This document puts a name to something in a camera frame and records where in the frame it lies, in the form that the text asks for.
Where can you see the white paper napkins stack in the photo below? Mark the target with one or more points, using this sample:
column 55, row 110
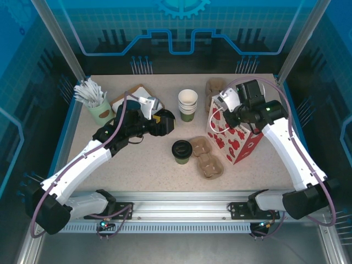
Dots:
column 143, row 92

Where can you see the small LED connector board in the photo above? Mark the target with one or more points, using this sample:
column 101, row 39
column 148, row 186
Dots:
column 104, row 224
column 265, row 225

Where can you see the black cup lids stack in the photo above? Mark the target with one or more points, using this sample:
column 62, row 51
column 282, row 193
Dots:
column 168, row 112

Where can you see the green paper cups stack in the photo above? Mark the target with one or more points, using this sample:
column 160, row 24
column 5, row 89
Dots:
column 187, row 97

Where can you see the white wrapped stir sticks bundle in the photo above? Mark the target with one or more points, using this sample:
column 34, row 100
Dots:
column 88, row 92

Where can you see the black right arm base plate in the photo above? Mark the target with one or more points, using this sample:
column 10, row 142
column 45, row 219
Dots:
column 236, row 211

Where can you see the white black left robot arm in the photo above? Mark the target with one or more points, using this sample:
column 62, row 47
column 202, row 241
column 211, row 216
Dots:
column 74, row 170

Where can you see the light green holder cup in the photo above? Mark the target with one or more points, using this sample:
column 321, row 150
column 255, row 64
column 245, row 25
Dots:
column 103, row 114

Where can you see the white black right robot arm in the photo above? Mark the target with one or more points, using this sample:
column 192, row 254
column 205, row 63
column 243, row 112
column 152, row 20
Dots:
column 297, row 159

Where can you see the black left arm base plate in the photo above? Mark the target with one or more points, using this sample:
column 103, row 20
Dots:
column 123, row 213

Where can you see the black plastic cup lid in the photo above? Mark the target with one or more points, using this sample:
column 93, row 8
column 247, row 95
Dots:
column 181, row 149

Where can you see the brown pulp cup carrier stack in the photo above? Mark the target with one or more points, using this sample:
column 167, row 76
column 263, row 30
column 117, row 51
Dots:
column 213, row 85

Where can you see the aluminium front rail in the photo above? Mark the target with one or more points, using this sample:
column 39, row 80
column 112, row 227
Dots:
column 178, row 204

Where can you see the aluminium frame post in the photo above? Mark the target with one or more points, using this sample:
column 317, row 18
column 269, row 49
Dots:
column 61, row 41
column 299, row 41

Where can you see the red white paper gift bag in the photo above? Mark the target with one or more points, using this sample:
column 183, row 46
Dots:
column 220, row 143

